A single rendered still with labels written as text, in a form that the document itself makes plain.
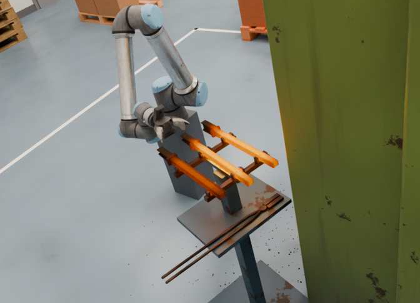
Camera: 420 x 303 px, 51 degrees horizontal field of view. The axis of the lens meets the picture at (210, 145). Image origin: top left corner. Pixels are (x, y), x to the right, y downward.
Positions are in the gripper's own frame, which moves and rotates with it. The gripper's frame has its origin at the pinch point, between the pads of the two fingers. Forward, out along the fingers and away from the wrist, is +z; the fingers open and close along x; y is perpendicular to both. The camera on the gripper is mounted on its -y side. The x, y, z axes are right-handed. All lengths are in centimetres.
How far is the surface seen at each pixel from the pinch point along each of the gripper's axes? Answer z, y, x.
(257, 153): 43.0, -0.8, -12.0
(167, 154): 14.7, -1.8, 12.9
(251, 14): -220, 68, -216
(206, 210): 26.0, 26.4, 8.5
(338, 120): 85, -33, -12
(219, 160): 34.3, -0.8, 0.3
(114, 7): -445, 71, -152
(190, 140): 14.2, -1.2, 0.6
